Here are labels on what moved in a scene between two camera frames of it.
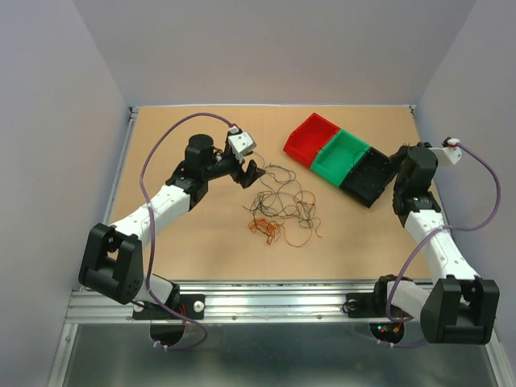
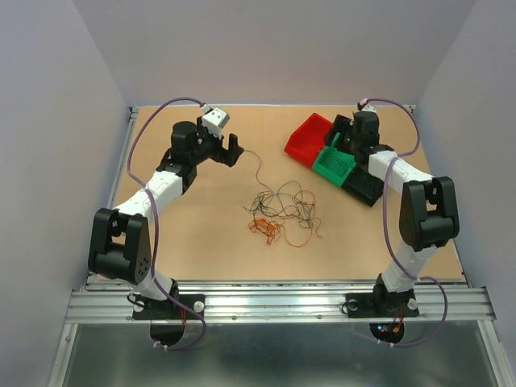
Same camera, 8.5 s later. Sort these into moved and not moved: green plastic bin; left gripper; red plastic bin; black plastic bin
Moved: left gripper
Not moved: green plastic bin; red plastic bin; black plastic bin
